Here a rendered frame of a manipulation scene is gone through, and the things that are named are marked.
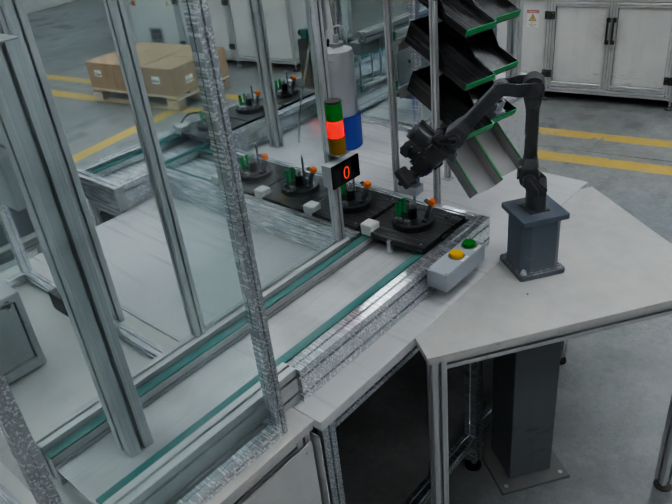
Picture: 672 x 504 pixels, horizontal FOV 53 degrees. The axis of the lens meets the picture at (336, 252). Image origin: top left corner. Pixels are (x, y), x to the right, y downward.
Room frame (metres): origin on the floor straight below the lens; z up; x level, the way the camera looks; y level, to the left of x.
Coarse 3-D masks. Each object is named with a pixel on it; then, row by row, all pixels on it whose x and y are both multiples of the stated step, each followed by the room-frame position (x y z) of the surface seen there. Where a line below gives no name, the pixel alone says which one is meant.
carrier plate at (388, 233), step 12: (408, 204) 2.01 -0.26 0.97; (420, 204) 2.00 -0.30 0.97; (384, 216) 1.94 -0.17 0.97; (444, 216) 1.90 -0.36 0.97; (456, 216) 1.89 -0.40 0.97; (384, 228) 1.87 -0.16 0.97; (432, 228) 1.83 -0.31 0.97; (444, 228) 1.82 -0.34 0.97; (384, 240) 1.81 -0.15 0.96; (396, 240) 1.78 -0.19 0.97; (408, 240) 1.77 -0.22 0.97; (420, 240) 1.77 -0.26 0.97; (432, 240) 1.76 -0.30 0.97; (420, 252) 1.72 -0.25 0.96
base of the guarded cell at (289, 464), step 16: (288, 416) 1.20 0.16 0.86; (304, 416) 1.19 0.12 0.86; (288, 432) 1.15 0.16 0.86; (304, 432) 1.16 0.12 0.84; (272, 448) 1.10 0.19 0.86; (288, 448) 1.12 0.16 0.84; (304, 448) 1.15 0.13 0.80; (256, 464) 1.06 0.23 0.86; (272, 464) 1.08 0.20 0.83; (288, 464) 1.11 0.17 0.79; (304, 464) 1.14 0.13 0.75; (240, 480) 1.02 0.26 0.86; (256, 480) 1.05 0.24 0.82; (272, 480) 1.07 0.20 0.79; (288, 480) 1.10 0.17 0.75; (304, 480) 1.14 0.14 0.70; (224, 496) 0.98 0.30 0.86; (240, 496) 1.02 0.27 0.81; (256, 496) 1.03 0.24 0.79; (272, 496) 1.06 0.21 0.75; (288, 496) 1.10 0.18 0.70; (304, 496) 1.13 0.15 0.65; (320, 496) 1.17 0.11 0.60
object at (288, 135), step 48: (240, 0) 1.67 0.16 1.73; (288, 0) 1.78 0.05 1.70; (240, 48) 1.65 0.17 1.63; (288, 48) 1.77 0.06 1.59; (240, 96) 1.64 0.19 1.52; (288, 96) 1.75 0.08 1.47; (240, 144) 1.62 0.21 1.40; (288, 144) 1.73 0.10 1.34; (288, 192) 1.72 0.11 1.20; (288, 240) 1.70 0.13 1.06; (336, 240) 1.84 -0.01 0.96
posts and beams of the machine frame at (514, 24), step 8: (512, 0) 3.44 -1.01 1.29; (520, 0) 3.44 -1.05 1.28; (520, 8) 3.44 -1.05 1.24; (520, 16) 3.44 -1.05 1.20; (512, 24) 3.45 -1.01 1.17; (520, 24) 3.45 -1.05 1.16; (512, 32) 3.45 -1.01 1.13; (512, 40) 3.45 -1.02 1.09; (512, 48) 3.43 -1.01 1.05; (512, 72) 3.43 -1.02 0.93
